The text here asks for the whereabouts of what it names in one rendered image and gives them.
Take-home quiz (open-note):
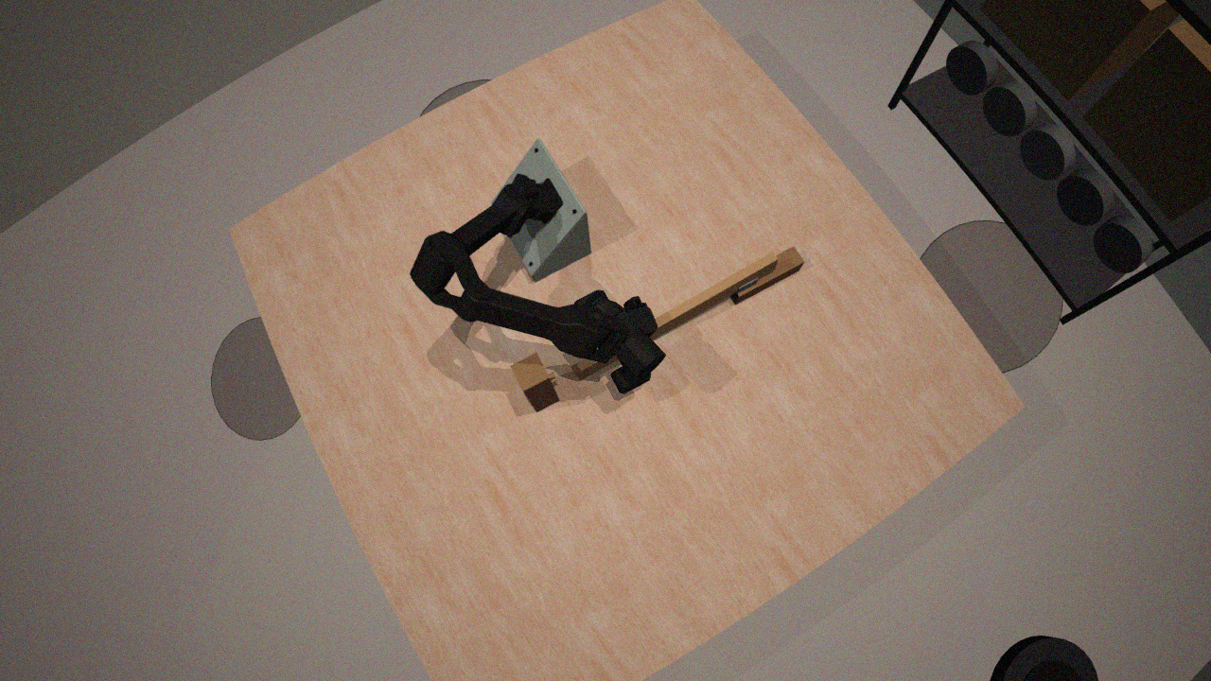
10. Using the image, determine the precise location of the long wooden bed rail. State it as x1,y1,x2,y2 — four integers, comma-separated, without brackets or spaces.
572,253,777,380

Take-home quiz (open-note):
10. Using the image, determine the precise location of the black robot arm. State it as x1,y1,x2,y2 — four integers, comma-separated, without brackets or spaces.
411,174,666,378

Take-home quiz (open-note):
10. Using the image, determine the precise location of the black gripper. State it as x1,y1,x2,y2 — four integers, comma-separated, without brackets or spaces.
575,290,652,394

